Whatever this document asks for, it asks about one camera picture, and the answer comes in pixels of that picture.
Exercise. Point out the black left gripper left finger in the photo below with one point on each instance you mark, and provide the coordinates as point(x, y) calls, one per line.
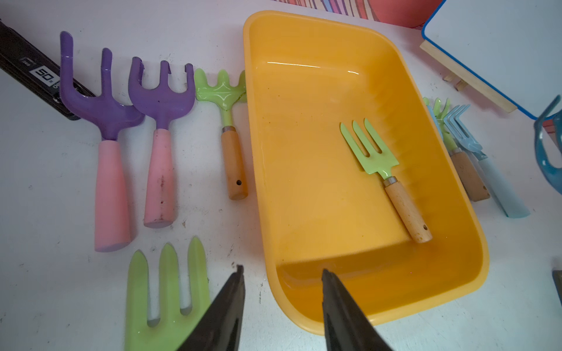
point(220, 327)

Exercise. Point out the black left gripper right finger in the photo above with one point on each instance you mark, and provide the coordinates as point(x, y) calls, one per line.
point(345, 325)

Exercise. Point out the green garden fork wooden handle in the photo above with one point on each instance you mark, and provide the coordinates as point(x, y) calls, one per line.
point(173, 328)

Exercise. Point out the purple garden fork pink handle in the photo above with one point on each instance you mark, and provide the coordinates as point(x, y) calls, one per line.
point(112, 220)

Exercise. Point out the green hand rake wooden handle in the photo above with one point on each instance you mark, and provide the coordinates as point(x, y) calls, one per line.
point(471, 180)

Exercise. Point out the blue hand rake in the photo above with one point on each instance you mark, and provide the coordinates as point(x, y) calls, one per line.
point(503, 192)

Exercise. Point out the purple hand rake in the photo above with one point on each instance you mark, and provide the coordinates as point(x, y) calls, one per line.
point(163, 105)

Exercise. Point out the yellow plastic storage box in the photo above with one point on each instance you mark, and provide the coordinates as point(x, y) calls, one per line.
point(319, 210)

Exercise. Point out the wooden easel stand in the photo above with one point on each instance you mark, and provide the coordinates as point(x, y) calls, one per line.
point(466, 78)

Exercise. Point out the blue framed whiteboard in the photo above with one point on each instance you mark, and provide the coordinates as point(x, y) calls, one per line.
point(512, 46)

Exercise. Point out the black stapler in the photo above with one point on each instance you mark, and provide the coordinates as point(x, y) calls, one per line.
point(33, 69)

